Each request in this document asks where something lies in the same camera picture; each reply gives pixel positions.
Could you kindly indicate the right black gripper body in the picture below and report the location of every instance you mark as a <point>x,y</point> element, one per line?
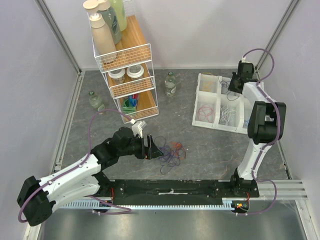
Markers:
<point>235,85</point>

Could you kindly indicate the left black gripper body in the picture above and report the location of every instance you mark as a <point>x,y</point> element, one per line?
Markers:
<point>146,150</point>

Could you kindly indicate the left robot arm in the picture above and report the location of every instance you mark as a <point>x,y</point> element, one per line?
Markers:
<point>39,198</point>

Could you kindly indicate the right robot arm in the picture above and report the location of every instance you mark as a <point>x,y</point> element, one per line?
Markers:
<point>265,128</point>

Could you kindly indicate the white six-compartment tray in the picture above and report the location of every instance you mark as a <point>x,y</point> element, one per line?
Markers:
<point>218,108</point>

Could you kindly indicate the green and blue packets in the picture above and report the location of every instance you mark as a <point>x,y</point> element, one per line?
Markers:
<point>130,104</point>

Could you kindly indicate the right glass bottle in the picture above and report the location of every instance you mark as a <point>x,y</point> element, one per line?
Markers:
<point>170,84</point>

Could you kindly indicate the glass bottle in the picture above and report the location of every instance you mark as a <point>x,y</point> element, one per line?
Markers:
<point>170,84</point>
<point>96,102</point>

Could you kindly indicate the left glass bottle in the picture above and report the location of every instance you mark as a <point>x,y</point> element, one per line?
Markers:
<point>96,102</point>

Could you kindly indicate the right white-lid jar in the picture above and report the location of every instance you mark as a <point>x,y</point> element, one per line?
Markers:
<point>135,72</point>

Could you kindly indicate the white-lid jar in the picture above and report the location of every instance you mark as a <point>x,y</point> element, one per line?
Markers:
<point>135,72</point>
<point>118,75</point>

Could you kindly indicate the left white-lid jar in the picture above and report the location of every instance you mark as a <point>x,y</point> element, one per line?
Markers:
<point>118,75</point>

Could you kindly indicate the beige pump bottle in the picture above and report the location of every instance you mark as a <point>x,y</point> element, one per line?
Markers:
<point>104,45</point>

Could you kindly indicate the grey-green pump bottle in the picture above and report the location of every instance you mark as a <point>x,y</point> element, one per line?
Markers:
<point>103,8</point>

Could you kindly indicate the light green bottle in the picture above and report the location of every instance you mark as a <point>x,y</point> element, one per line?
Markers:
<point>119,8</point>

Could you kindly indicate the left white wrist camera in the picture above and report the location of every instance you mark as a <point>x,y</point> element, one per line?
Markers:
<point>137,127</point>

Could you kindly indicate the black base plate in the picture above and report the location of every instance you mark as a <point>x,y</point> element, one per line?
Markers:
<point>174,192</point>

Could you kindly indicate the white wire shelf rack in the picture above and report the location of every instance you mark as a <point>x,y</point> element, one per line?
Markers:
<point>132,50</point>

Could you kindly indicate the slotted cable duct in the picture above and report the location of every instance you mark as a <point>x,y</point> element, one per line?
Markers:
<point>91,204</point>

